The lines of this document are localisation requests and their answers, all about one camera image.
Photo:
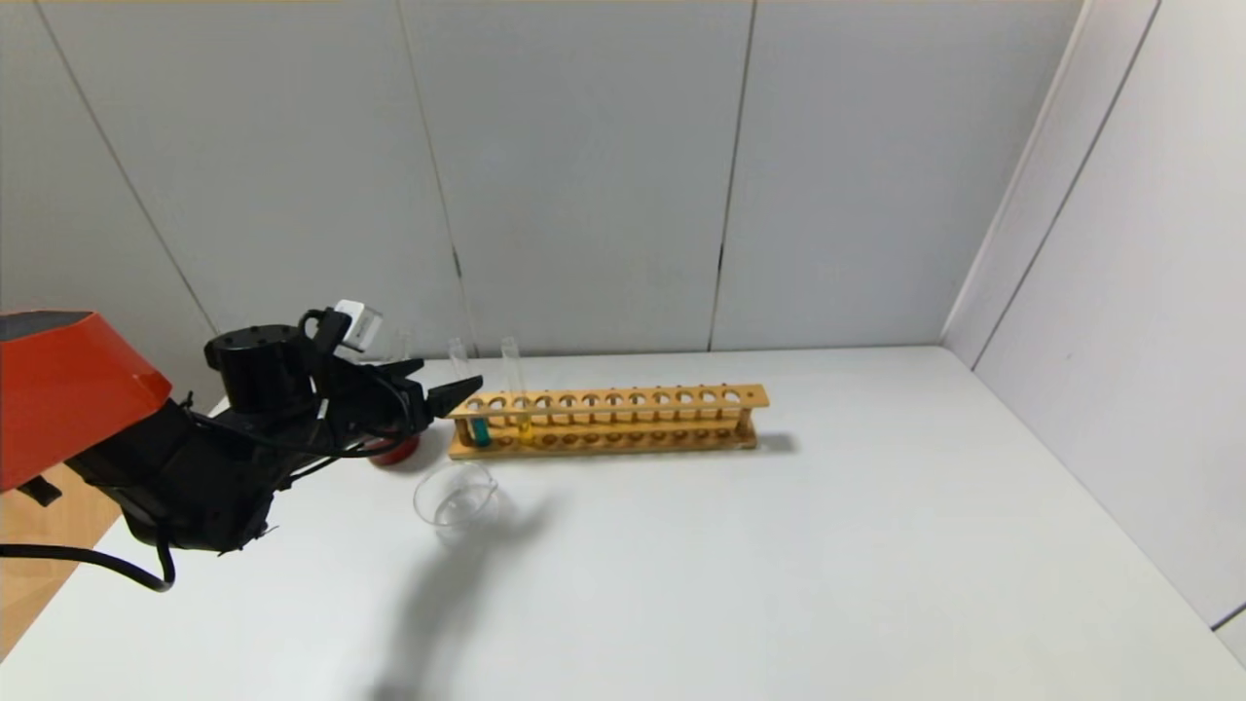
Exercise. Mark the clear glass dish with spout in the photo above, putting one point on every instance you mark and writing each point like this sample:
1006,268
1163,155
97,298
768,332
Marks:
458,506

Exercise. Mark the dark red cup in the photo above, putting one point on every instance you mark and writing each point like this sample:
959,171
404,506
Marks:
399,453

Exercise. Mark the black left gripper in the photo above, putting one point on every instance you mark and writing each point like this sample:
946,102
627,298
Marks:
414,398

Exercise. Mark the blue pigment glass test tube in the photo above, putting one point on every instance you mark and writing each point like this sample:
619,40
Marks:
480,431

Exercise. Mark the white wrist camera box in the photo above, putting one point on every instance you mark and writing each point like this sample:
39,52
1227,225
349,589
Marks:
358,324

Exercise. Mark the yellow pigment glass test tube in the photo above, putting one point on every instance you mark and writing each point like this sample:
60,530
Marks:
525,429

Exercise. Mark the wooden test tube rack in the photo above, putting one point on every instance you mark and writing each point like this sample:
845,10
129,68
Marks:
604,400

